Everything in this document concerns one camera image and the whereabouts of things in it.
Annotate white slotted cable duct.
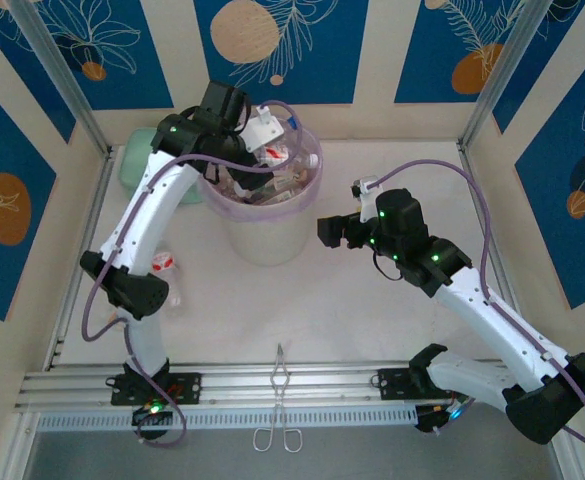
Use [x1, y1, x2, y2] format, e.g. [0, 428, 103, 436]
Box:
[35, 405, 421, 432]

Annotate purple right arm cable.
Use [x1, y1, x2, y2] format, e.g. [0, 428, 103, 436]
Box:
[371, 158, 585, 450]

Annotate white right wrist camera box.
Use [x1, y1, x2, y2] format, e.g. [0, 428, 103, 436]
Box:
[350, 174, 385, 225]

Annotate aluminium side rail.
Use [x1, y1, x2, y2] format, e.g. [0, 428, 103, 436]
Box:
[41, 147, 118, 374]
[459, 142, 523, 321]

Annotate metal tongs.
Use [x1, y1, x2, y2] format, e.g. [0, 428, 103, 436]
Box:
[252, 342, 304, 454]

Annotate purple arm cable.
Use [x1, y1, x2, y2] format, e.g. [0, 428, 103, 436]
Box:
[80, 99, 301, 450]
[371, 158, 585, 450]

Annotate white bin with purple bag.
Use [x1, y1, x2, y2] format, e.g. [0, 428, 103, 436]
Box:
[195, 122, 324, 267]

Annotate mint green plastic container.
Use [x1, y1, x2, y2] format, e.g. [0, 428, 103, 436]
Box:
[120, 127, 204, 206]

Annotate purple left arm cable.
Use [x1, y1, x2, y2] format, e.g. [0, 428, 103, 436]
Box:
[80, 99, 301, 450]

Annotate aluminium frame post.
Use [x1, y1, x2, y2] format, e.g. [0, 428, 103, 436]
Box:
[4, 0, 116, 159]

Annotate clear plastic bottle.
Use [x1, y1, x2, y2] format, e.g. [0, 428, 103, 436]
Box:
[285, 151, 322, 175]

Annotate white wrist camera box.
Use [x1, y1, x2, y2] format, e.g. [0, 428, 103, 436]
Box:
[350, 174, 385, 225]
[243, 103, 287, 152]

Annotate clear bottle red white label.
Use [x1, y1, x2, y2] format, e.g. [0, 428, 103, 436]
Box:
[150, 249, 184, 321]

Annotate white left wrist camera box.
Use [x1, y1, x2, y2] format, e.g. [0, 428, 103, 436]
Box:
[243, 103, 287, 152]

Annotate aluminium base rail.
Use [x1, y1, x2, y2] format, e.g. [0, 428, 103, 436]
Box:
[14, 358, 478, 415]

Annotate clear plastic rod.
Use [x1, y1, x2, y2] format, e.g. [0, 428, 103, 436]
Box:
[456, 0, 561, 151]

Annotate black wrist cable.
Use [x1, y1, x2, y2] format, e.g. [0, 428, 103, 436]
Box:
[201, 158, 224, 187]
[371, 252, 408, 282]

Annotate black base electronics unit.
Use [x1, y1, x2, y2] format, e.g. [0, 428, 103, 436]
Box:
[130, 399, 174, 442]
[414, 397, 479, 435]

